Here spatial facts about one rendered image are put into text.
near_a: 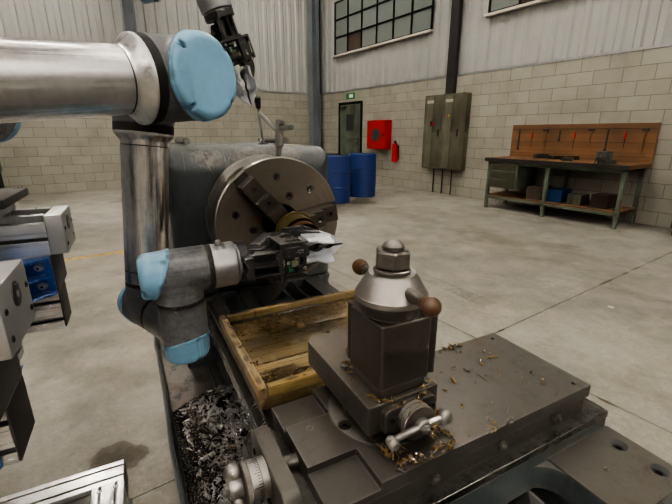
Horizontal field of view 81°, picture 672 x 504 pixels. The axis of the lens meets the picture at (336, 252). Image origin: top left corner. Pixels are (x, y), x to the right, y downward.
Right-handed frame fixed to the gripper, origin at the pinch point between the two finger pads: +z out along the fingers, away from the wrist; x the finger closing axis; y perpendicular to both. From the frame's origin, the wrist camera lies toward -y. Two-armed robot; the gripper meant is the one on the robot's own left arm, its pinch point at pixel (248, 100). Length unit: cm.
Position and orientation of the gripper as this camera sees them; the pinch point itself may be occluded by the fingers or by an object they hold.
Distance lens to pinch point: 112.7
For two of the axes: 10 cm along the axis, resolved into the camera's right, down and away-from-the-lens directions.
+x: 8.4, -4.4, 3.2
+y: 4.6, 2.6, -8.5
